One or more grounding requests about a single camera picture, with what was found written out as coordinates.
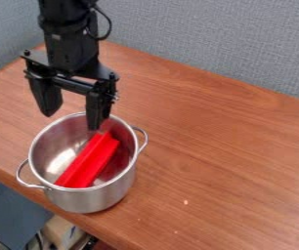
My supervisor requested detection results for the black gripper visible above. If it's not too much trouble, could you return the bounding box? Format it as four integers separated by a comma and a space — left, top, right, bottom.
22, 28, 118, 131

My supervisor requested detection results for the shiny metal pot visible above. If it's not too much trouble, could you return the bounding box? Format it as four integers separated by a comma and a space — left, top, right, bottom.
22, 112, 148, 214

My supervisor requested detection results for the red block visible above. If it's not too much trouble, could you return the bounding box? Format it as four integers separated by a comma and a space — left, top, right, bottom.
54, 132, 120, 188

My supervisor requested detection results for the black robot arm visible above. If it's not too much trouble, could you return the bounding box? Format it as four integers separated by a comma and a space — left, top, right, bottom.
22, 0, 118, 131

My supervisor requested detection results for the dark blue cabinet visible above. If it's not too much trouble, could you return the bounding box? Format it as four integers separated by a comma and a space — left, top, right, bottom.
0, 183, 53, 250

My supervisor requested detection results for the beige box under table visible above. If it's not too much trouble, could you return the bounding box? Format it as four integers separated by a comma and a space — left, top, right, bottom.
41, 216, 88, 250

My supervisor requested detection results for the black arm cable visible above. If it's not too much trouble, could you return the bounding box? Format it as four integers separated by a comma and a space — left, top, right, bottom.
85, 4, 113, 42

